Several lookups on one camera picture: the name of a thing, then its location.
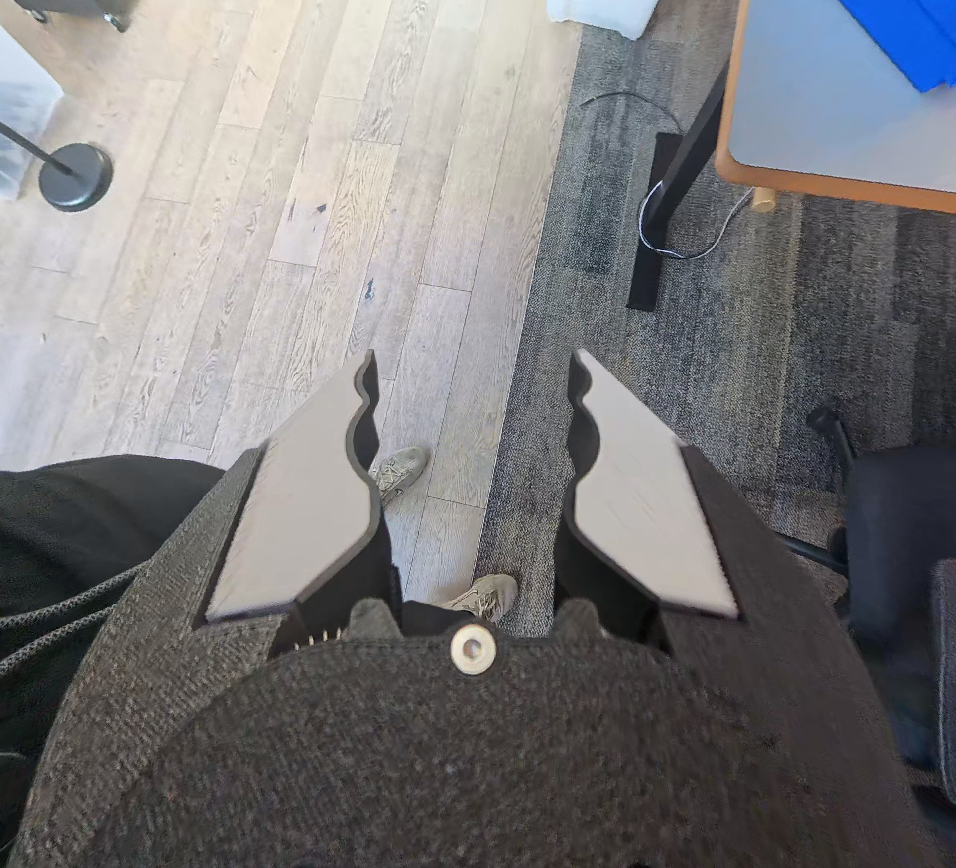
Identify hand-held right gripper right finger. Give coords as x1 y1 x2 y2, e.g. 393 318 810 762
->
555 349 740 639

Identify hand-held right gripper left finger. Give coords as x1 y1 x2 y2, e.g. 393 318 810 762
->
204 349 398 635

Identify person's grey sneaker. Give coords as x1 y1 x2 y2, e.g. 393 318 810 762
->
441 573 519 624
369 446 431 508

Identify black mesh office chair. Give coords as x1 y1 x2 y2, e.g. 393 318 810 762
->
807 405 956 809

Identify black metal desk leg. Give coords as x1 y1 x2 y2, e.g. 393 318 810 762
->
626 57 730 314

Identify black round base stand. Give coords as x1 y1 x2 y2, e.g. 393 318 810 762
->
0 121 115 214

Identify white cable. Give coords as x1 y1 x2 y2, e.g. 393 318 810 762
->
638 177 757 262

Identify black floor cable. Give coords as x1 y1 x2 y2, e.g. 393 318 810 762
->
580 90 685 137

